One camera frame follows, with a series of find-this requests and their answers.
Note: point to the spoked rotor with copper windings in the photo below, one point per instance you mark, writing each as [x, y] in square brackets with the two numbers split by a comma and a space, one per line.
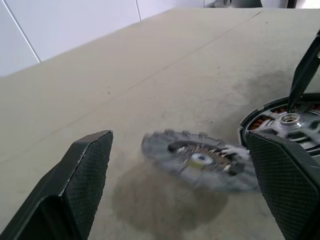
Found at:
[291, 125]

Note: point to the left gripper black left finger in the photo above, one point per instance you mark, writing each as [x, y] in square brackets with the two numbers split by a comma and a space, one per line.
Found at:
[75, 190]

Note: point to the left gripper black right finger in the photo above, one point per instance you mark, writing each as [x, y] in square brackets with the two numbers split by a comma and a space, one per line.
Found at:
[287, 187]

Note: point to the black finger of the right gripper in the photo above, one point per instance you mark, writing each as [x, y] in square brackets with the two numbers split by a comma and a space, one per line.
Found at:
[303, 75]

